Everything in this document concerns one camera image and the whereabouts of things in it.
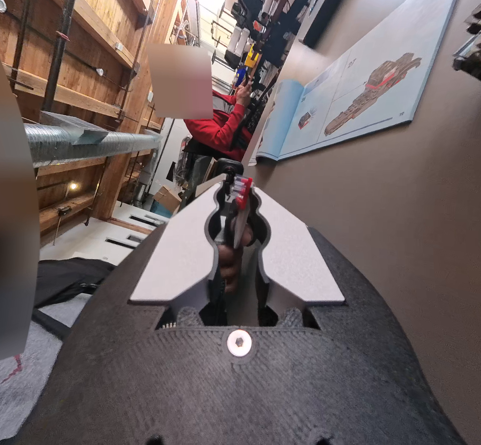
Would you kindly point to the person's left hand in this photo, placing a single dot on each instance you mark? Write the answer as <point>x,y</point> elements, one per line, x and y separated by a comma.
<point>229,264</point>

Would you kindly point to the yellow storage bin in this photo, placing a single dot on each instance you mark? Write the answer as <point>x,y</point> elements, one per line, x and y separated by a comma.
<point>252,56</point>

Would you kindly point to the black patterned bag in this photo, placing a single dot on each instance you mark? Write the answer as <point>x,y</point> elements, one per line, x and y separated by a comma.
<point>259,114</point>

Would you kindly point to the grey desk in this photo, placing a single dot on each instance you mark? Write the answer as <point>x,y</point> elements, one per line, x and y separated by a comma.
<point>394,227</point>

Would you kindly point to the silver ventilation duct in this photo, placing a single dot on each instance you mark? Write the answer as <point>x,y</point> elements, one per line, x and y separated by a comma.
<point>94,140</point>

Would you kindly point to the partly built brick model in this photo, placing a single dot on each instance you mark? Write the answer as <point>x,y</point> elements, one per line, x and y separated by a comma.
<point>469,47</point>

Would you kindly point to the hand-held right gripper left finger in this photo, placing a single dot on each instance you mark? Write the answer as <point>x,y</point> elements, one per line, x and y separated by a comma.
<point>176,264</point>

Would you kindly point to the black ceiling pipe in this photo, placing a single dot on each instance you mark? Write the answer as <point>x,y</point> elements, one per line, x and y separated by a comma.
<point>60,39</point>

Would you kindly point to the red and clear brick assembly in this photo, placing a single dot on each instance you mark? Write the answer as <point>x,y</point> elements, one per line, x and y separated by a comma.
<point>240,189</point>

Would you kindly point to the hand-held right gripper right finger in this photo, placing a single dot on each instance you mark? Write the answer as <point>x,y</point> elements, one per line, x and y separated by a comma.
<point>297,264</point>

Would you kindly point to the hanging light bulb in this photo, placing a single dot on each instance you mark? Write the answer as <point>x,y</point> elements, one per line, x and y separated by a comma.
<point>100,72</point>

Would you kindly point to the black power bank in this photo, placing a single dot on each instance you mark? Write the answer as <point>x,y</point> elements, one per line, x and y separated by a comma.
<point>330,5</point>

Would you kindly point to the cardboard box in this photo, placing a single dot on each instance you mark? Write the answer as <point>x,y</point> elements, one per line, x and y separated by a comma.
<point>167,197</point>

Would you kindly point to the light blue instruction booklet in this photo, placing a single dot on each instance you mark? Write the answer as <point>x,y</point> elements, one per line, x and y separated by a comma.
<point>375,77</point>

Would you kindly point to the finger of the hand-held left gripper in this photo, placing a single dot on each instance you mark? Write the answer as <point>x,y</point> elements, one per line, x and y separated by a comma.
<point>210,185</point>
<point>241,227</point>

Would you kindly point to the person's clothed torso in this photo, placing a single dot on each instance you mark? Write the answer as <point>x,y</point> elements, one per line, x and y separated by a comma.
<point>56,283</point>

